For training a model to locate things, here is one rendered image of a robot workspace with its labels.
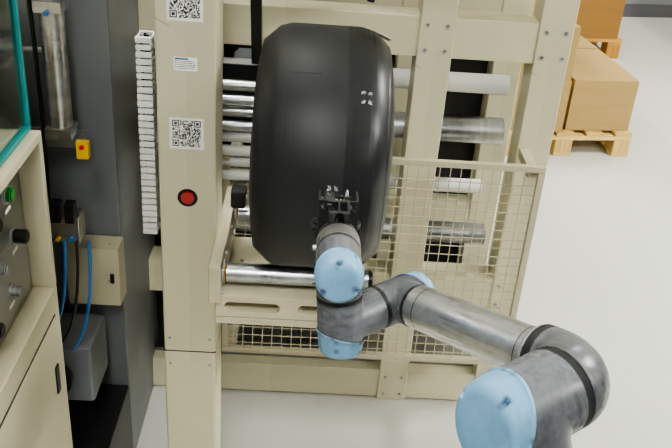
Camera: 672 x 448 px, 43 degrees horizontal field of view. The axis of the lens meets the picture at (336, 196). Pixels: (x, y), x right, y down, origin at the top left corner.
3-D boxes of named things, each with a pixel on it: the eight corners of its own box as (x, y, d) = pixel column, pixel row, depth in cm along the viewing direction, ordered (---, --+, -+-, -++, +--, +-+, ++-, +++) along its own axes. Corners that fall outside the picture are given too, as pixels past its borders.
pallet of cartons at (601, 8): (573, 24, 742) (584, -32, 720) (621, 58, 663) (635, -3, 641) (426, 21, 718) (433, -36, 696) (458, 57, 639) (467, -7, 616)
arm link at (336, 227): (359, 274, 142) (310, 271, 142) (358, 262, 146) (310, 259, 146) (362, 233, 139) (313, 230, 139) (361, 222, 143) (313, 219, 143)
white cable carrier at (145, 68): (142, 233, 199) (134, 36, 177) (146, 223, 204) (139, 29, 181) (162, 234, 199) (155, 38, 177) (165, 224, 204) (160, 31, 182)
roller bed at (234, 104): (186, 180, 235) (184, 79, 221) (193, 158, 248) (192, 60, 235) (257, 185, 236) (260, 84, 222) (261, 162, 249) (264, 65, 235)
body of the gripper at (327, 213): (359, 190, 154) (362, 215, 143) (355, 233, 157) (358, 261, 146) (317, 187, 154) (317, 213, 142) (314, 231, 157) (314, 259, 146)
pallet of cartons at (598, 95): (566, 83, 603) (589, -24, 568) (631, 161, 490) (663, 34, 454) (439, 77, 596) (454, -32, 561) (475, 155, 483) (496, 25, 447)
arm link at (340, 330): (389, 346, 142) (389, 288, 138) (335, 369, 136) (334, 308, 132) (360, 328, 148) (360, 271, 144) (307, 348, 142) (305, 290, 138)
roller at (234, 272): (223, 272, 200) (220, 285, 196) (222, 258, 197) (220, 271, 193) (370, 280, 201) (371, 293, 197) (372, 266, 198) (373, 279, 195)
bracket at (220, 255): (208, 303, 193) (208, 267, 189) (226, 218, 229) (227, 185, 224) (222, 304, 194) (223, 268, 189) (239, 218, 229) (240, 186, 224)
